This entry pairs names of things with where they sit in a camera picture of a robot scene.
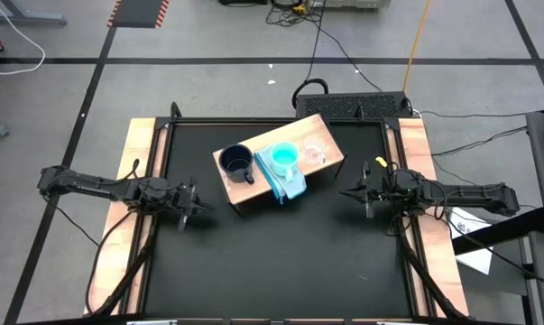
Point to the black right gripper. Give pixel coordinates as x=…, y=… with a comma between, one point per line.
x=389, y=189

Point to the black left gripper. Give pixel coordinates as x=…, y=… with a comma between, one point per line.
x=179, y=198

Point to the dark blue speckled enamel mug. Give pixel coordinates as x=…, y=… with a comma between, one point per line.
x=235, y=163

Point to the clear glass mug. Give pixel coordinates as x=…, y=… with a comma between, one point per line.
x=314, y=149

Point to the mint green plastic mug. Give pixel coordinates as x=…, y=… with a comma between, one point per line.
x=284, y=155

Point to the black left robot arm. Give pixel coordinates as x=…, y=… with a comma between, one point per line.
x=82, y=182

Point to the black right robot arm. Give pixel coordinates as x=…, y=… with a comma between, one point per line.
x=474, y=194

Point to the small yellow tag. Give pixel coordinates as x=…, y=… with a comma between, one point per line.
x=381, y=161

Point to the folded blue-grey cloth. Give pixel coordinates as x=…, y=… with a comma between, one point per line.
x=295, y=188

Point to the black perforated computer case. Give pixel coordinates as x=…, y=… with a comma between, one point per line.
x=350, y=106

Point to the wooden table side board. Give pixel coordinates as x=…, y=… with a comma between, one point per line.
x=438, y=271
x=113, y=253

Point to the white paper sheet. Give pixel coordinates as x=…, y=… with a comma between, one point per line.
x=472, y=257

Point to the grey power strip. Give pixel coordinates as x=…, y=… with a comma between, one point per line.
x=353, y=3

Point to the black mat with hazard stripes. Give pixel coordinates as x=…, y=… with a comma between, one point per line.
x=138, y=12

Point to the grey metal stand foot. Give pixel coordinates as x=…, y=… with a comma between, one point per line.
x=23, y=17

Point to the wooden shelf with black frame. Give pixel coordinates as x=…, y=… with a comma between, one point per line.
x=294, y=133

